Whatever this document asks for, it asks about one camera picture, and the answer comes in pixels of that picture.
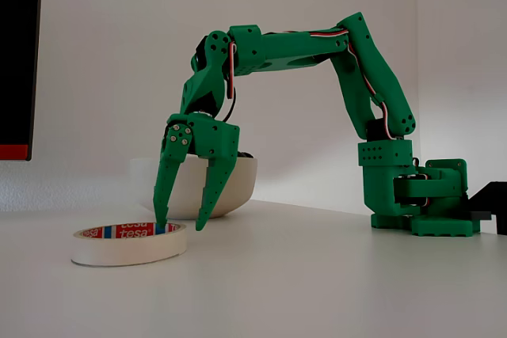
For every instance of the black table clamp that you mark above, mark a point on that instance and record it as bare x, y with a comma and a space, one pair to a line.
491, 195

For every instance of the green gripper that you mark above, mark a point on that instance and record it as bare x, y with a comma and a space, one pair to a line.
215, 138

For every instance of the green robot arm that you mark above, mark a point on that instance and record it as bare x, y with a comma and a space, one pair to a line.
293, 49

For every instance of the white bowl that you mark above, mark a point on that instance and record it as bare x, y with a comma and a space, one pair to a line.
186, 191

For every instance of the black cloth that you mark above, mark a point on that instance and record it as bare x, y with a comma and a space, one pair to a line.
245, 154

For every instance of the black monitor edge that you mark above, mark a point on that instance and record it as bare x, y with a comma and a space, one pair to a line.
17, 57

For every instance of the white tesa tape roll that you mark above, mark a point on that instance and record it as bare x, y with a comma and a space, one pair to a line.
119, 251

